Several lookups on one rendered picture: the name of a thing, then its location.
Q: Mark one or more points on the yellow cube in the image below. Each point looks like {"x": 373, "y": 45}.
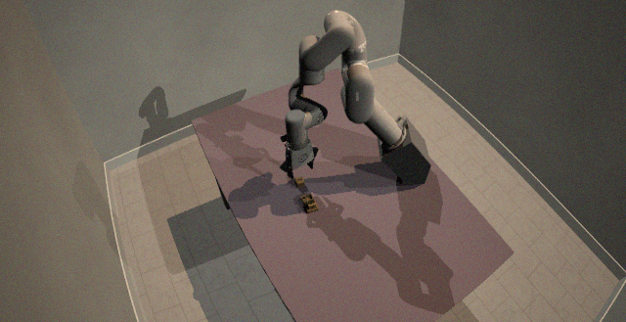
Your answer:
{"x": 299, "y": 182}
{"x": 310, "y": 204}

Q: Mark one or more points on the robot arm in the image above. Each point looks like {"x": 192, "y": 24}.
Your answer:
{"x": 357, "y": 96}

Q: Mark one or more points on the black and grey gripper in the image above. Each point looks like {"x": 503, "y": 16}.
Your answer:
{"x": 297, "y": 158}

